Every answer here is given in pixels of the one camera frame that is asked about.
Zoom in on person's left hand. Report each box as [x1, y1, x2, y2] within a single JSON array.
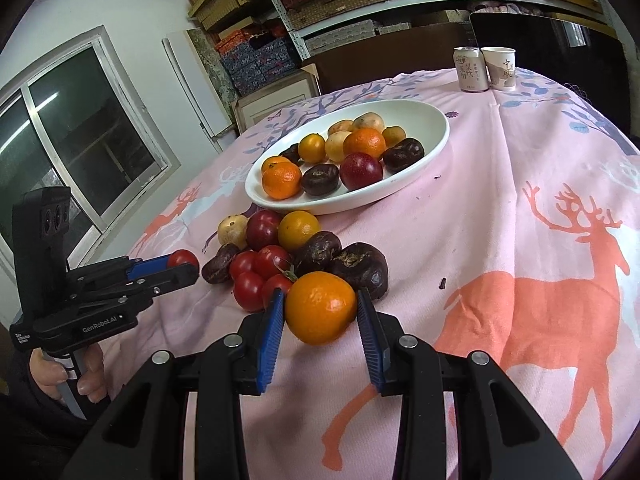
[[29, 344, 107, 404]]

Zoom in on yellow round fruit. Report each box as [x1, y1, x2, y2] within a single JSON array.
[[325, 131, 353, 162], [217, 214, 249, 248]]

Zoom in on white oval plate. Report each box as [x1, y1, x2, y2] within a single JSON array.
[[244, 99, 451, 216]]

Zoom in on white leaning boards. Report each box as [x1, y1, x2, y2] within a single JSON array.
[[162, 27, 238, 153]]

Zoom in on dark brown board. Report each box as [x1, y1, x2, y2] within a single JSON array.
[[300, 50, 473, 97]]

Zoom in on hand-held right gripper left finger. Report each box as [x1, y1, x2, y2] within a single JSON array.
[[60, 287, 287, 480]]

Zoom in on window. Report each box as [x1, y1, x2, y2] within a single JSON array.
[[0, 25, 181, 291]]

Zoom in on dark red plum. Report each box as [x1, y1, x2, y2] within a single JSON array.
[[246, 210, 283, 251], [339, 152, 384, 191]]

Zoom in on orange mandarin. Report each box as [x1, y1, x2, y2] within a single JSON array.
[[261, 156, 303, 200]]

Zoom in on pink deer print tablecloth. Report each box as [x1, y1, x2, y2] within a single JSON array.
[[97, 67, 640, 480]]

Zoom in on small yellow-brown fruit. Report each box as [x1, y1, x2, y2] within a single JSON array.
[[352, 112, 385, 132]]

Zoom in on white paper cup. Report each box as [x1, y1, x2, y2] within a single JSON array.
[[481, 46, 517, 92]]

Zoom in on red tomato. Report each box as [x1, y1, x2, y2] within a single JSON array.
[[255, 245, 292, 281], [229, 251, 258, 281], [261, 274, 295, 306], [233, 271, 266, 312], [167, 249, 200, 270]]

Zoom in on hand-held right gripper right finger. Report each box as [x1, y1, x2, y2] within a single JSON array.
[[356, 290, 583, 480]]

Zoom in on stack of blue patterned boxes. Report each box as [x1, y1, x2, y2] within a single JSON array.
[[215, 30, 301, 96]]

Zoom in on stone pattern panel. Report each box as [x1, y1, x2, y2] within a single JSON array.
[[186, 29, 236, 111]]

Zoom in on white metal shelf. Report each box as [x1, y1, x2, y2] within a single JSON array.
[[247, 0, 616, 61]]

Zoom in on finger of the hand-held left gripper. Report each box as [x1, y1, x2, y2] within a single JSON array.
[[125, 254, 173, 282], [132, 262, 201, 297]]

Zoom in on black panel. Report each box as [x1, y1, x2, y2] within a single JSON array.
[[469, 11, 640, 141]]

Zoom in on framed picture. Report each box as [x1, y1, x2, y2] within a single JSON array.
[[232, 67, 321, 133]]

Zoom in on pink drink can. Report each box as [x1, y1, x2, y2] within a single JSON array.
[[453, 46, 490, 93]]

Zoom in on pink cloth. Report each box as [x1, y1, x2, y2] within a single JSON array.
[[472, 2, 531, 16]]

